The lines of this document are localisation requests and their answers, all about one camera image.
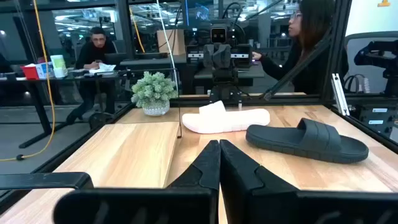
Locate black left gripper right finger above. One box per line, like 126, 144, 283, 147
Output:
219, 139, 398, 224

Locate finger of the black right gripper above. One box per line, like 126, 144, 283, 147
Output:
217, 43, 233, 69
203, 43, 219, 69

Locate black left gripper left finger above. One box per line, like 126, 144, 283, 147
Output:
52, 139, 222, 224

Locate white slide sandal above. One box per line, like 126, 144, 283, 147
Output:
182, 100, 271, 135

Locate black slide sandal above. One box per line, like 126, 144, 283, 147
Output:
245, 117, 370, 165

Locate cardboard box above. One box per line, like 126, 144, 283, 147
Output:
156, 29, 187, 57

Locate monitor with blue screen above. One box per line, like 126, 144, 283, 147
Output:
182, 0, 220, 29

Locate thin white rod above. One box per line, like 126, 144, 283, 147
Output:
155, 0, 180, 95

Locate dark grey desk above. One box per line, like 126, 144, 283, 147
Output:
119, 54, 265, 88

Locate green succulent in woven pot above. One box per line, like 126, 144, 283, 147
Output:
130, 70, 179, 118

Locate person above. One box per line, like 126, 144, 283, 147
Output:
251, 0, 349, 96
65, 26, 118, 125

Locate black laptop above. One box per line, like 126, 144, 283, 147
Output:
104, 52, 128, 67

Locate white papers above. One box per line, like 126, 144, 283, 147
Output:
88, 62, 117, 75

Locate black control box white labels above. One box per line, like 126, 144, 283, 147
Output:
357, 103, 398, 139

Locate black background machine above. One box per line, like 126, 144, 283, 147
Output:
353, 39, 398, 97

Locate white wipes canister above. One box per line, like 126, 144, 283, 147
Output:
50, 54, 68, 79

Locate white and blue carton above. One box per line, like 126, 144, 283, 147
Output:
33, 61, 55, 80

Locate black office desk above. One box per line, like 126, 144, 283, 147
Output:
0, 70, 125, 149

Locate red box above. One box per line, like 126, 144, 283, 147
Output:
20, 63, 40, 81

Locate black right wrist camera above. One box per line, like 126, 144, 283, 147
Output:
210, 26, 228, 44

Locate yellow cable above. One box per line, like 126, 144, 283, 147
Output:
128, 6, 146, 54
0, 0, 57, 162

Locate silver aluminium bracket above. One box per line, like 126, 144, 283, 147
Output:
330, 73, 351, 117

